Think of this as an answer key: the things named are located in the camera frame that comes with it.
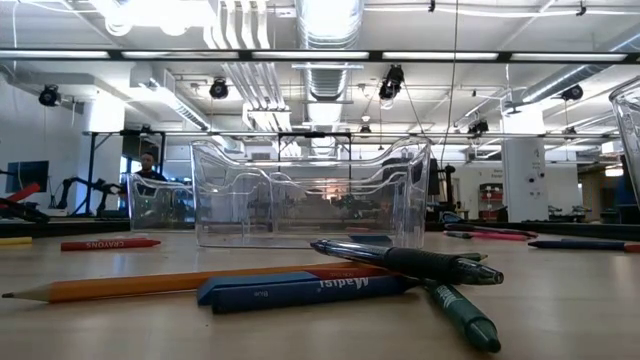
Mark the blue eraser with white print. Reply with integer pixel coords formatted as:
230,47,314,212
196,271,419,316

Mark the dark pen with black grip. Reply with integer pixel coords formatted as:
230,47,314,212
309,238,505,287

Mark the green pencil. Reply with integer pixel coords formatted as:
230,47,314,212
449,251,489,265

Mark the pink pen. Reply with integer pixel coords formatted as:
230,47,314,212
443,222,540,238

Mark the orange pencil with pink eraser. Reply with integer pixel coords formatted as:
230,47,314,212
1,261,374,305

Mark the blue pencil with pink eraser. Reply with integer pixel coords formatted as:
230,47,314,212
527,238,640,253

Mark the clear plastic bin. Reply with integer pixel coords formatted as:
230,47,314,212
269,167,402,235
608,74,640,214
189,137,432,250
125,164,274,233

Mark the black background machine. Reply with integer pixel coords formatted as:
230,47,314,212
428,158,459,225

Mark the black ceiling spotlight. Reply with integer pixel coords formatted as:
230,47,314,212
377,63,406,102
208,77,230,100
559,83,585,103
37,83,62,108

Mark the black overhead light bar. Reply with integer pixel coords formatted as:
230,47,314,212
0,47,640,65

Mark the person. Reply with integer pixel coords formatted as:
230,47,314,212
130,151,169,182

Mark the red shelf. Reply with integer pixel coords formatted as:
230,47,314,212
478,182,506,221

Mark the white square pillar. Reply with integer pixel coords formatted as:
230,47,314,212
501,137,550,224

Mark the dark monitor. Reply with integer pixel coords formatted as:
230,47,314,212
4,160,50,195

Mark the silver air duct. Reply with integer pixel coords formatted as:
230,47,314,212
293,0,367,104

